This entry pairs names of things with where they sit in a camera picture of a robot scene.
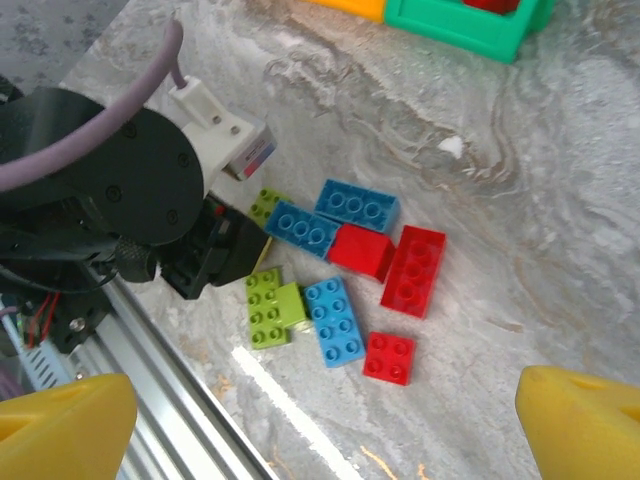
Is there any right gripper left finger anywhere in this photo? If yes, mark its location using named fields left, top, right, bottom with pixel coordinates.
left=0, top=372, right=139, bottom=480

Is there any small red lego brick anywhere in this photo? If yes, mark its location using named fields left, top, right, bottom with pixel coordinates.
left=362, top=331, right=417, bottom=386

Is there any aluminum base rail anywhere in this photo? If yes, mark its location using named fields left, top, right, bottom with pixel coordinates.
left=0, top=269, right=281, bottom=480

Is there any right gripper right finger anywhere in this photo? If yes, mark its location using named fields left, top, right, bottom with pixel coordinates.
left=514, top=364, right=640, bottom=480

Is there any slotted cable duct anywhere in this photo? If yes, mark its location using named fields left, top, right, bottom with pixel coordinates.
left=0, top=309, right=76, bottom=401

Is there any red wire bundle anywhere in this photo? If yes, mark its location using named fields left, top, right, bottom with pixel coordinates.
left=24, top=292, right=61, bottom=349

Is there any yellow plastic bin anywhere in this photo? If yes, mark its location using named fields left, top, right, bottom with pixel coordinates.
left=299, top=0, right=389, bottom=24

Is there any green two-by-four lego brick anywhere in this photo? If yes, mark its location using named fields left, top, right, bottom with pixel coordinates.
left=248, top=187, right=294, bottom=226
left=244, top=268, right=294, bottom=351

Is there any small green lego brick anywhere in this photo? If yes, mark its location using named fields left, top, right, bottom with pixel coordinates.
left=273, top=281, right=314, bottom=334

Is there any green plastic bin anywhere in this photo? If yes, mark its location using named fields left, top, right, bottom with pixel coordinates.
left=383, top=0, right=557, bottom=65

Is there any blue two-by-four lego brick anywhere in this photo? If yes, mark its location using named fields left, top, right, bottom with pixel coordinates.
left=313, top=178, right=402, bottom=235
left=263, top=200, right=343, bottom=260
left=303, top=276, right=367, bottom=370

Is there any red two-by-four lego brick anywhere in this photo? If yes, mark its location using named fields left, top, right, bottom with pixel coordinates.
left=379, top=224, right=447, bottom=320

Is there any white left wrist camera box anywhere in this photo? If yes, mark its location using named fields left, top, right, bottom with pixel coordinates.
left=167, top=74, right=279, bottom=184

